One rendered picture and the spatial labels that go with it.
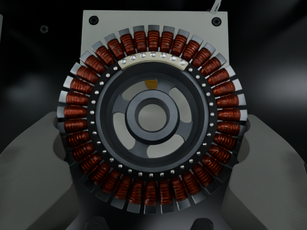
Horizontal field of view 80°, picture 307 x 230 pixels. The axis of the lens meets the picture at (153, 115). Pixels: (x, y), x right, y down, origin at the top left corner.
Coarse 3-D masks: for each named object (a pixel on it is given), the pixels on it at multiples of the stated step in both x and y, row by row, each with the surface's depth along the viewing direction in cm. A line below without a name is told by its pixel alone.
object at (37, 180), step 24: (48, 120) 10; (24, 144) 8; (48, 144) 8; (0, 168) 7; (24, 168) 7; (48, 168) 7; (0, 192) 6; (24, 192) 6; (48, 192) 6; (72, 192) 7; (0, 216) 5; (24, 216) 5; (48, 216) 6; (72, 216) 7
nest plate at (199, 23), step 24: (96, 24) 19; (120, 24) 19; (144, 24) 19; (168, 24) 19; (192, 24) 19; (216, 24) 19; (216, 48) 19; (120, 120) 18; (144, 120) 18; (168, 144) 18
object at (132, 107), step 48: (96, 48) 11; (144, 48) 11; (192, 48) 11; (96, 96) 11; (144, 96) 12; (192, 96) 13; (240, 96) 11; (96, 144) 10; (144, 144) 12; (192, 144) 12; (240, 144) 11; (144, 192) 10; (192, 192) 10
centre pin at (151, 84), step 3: (144, 81) 17; (147, 81) 16; (150, 81) 16; (153, 81) 16; (156, 81) 16; (147, 84) 17; (150, 84) 16; (153, 84) 16; (156, 84) 16; (147, 87) 18; (150, 87) 17; (153, 87) 17; (156, 87) 17
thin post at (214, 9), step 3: (216, 0) 17; (219, 0) 17; (222, 0) 17; (213, 3) 18; (216, 3) 18; (219, 3) 17; (213, 6) 18; (216, 6) 18; (219, 6) 18; (210, 9) 19; (213, 9) 18; (216, 9) 18; (210, 12) 19; (213, 12) 19; (216, 12) 19
